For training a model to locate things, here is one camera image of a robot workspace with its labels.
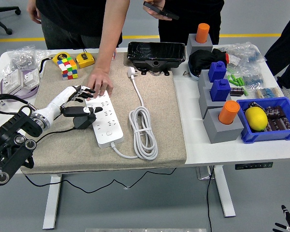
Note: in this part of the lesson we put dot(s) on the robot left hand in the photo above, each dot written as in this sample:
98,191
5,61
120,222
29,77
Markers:
60,101

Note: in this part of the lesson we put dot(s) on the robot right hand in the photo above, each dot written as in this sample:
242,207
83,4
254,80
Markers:
289,217

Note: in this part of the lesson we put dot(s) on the person's hand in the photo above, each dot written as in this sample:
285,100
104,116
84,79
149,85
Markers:
157,15

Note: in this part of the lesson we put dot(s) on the person's right hand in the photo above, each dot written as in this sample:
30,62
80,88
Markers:
33,12

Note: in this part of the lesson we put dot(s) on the person's left hand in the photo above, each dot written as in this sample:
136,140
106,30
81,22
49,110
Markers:
100,81

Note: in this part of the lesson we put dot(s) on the black smartphone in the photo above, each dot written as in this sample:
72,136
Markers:
164,12

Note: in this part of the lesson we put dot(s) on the black plug adapter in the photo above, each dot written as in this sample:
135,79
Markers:
83,122

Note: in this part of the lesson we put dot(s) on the white power strip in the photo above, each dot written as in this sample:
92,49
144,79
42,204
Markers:
111,125

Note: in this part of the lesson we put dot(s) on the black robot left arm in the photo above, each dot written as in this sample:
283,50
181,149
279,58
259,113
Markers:
12,128

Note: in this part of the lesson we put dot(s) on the person's left forearm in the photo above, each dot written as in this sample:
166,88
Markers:
112,36

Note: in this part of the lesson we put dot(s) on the black office chair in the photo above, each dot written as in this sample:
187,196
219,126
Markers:
17,10

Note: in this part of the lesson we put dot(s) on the square yellow tape measure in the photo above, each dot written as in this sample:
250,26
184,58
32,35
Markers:
85,61

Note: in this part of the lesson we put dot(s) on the colourful puzzle cube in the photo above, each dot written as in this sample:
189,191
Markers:
67,68
114,55

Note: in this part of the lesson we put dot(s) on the purple tray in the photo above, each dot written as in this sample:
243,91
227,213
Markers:
29,93

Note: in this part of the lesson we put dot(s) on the black film-wrapped device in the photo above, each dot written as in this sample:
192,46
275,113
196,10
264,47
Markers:
157,52

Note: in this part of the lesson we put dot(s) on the white socket box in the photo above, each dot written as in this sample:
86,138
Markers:
32,77
12,82

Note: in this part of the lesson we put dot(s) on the round yellow tape measure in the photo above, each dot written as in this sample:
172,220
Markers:
60,56

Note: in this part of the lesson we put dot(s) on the orange cylinder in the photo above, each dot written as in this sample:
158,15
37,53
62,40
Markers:
203,32
228,112

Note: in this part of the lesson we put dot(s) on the clear bag of metal nuts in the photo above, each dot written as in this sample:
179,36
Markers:
21,60

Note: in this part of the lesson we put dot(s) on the grey square block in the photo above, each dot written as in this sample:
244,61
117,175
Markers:
205,101
199,47
222,134
203,78

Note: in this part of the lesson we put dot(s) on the black table control panel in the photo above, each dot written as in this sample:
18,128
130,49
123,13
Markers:
253,165

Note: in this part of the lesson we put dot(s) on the black cloth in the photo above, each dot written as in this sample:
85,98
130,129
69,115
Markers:
205,59

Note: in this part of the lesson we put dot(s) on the white table leg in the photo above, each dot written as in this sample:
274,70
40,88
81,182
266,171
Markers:
50,205
223,193

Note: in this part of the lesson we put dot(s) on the white blue round dish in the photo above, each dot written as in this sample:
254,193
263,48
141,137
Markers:
194,76

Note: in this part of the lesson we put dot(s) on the grey-brown mat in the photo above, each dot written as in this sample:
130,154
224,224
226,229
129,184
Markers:
164,120

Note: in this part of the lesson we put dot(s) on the blue block with knob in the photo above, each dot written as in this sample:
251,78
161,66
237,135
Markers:
220,90
217,71

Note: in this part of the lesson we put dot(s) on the blue plastic bin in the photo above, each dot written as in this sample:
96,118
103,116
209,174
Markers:
268,137

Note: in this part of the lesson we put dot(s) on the red white labelled item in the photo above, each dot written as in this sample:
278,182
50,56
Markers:
233,60

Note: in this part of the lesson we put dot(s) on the dark brown capacitor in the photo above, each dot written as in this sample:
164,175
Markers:
280,124
275,111

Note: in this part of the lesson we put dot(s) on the grey under-table box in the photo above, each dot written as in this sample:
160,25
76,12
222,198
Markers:
203,174

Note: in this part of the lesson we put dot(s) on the small green cylinder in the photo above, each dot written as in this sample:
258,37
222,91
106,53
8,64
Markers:
245,91
235,79
229,79
241,81

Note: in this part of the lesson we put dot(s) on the large clear bag of resistors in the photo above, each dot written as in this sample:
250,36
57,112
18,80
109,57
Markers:
249,54

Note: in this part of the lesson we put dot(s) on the yellow lemon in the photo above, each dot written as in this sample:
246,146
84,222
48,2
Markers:
256,119

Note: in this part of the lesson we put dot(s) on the dark printed capacitor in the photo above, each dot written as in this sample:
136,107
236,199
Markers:
236,91

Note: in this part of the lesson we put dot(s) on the clear bag of blue resistors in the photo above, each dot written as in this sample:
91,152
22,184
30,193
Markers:
253,78

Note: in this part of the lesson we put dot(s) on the small black clip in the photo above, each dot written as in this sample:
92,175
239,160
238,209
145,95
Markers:
252,105

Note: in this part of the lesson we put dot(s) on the clear bag of tan resistors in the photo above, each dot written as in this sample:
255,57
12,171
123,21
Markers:
268,92

